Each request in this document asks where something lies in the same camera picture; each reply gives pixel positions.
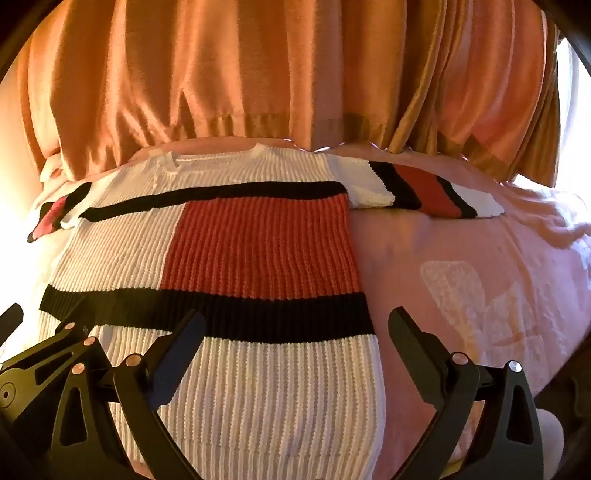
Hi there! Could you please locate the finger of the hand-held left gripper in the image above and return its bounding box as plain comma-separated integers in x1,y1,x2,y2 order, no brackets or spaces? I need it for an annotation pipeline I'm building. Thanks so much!
0,302,25,343
0,322,110,418

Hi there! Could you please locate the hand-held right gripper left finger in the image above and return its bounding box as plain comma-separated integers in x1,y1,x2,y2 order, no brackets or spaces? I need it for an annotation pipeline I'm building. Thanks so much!
48,310,208,480

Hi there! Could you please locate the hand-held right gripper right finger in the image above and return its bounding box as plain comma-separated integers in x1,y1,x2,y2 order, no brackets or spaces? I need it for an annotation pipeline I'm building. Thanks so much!
388,307,543,480

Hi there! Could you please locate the white red black knit sweater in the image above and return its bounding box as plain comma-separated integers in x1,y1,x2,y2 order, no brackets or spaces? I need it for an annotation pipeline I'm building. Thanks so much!
27,142,506,480

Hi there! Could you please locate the pink floral fleece blanket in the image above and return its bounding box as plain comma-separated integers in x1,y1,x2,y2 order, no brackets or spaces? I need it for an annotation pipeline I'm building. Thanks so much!
18,138,591,469

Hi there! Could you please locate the person's right leg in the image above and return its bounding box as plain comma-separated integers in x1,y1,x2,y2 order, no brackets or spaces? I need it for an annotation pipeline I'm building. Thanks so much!
536,408,566,462

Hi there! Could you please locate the orange satin curtain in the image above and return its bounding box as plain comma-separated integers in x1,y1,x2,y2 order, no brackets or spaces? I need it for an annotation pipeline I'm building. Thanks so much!
17,0,575,185

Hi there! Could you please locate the bright window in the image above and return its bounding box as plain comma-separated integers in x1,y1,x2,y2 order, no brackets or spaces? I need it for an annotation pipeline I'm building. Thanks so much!
555,37,585,125

